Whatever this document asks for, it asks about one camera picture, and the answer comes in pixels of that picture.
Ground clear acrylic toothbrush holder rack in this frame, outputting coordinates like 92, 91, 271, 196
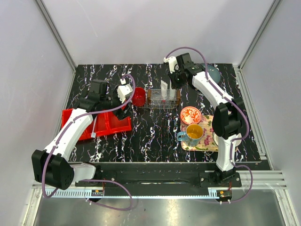
145, 89, 181, 109

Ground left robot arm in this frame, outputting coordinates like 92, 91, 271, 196
32, 79, 135, 190

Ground white toothpaste tube red cap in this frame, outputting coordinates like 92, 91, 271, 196
161, 80, 168, 103

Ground white small bowl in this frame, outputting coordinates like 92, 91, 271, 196
235, 133, 242, 147

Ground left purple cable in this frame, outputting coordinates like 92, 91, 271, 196
41, 74, 136, 210

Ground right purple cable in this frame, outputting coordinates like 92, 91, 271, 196
164, 47, 253, 204

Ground red plastic organizer bin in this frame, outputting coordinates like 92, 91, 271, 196
61, 108, 132, 142

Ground blue mug yellow inside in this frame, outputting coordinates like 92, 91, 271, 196
176, 124, 204, 147

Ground floral rectangular tray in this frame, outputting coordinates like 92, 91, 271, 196
181, 115, 218, 152

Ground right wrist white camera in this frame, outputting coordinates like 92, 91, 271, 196
163, 56, 179, 73

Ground red cup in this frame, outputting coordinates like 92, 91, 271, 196
132, 87, 146, 107

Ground white toothpaste tube black cap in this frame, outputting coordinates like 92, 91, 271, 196
169, 81, 176, 99

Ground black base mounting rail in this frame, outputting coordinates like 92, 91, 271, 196
76, 162, 242, 196

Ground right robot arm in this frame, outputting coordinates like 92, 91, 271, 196
164, 53, 249, 186

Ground white toothbrush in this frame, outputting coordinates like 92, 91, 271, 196
91, 116, 97, 138

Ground orange floral bowl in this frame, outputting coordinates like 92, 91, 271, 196
180, 106, 202, 125

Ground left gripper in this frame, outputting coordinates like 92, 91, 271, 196
101, 86, 132, 120

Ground purple cable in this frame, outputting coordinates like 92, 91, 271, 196
41, 74, 136, 210
164, 47, 253, 204

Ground teal ceramic plate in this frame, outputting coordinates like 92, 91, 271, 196
207, 64, 221, 84

